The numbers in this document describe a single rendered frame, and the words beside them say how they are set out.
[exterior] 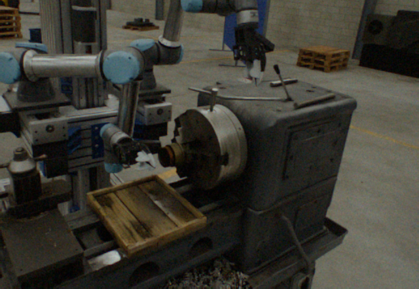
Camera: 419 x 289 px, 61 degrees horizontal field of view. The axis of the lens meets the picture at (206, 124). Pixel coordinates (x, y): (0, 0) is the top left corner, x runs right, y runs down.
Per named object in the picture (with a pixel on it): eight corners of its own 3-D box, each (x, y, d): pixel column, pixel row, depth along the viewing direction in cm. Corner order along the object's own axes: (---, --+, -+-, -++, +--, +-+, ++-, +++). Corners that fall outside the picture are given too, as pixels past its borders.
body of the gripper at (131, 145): (126, 170, 124) (111, 156, 133) (147, 164, 129) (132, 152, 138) (125, 151, 121) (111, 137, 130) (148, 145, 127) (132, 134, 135)
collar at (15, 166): (33, 158, 110) (31, 149, 109) (39, 169, 105) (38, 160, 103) (4, 164, 106) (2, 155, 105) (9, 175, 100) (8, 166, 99)
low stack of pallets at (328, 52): (317, 61, 968) (320, 44, 952) (347, 67, 915) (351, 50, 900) (294, 65, 879) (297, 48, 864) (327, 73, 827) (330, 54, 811)
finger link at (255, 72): (247, 87, 123) (244, 61, 122) (259, 86, 126) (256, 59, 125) (253, 87, 120) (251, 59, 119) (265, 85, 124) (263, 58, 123)
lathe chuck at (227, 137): (186, 158, 158) (196, 92, 144) (232, 199, 137) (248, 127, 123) (169, 162, 153) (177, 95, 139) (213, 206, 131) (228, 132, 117)
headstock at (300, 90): (272, 139, 205) (282, 73, 191) (344, 175, 171) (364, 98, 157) (187, 162, 170) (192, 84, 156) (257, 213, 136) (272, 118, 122)
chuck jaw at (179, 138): (196, 141, 139) (186, 113, 141) (202, 138, 135) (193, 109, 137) (172, 147, 133) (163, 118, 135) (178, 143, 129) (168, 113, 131)
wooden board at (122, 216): (156, 181, 152) (156, 173, 151) (206, 227, 126) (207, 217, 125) (86, 202, 134) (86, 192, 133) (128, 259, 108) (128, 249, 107)
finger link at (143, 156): (142, 171, 117) (129, 159, 124) (158, 166, 121) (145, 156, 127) (143, 162, 116) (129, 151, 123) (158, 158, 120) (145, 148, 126)
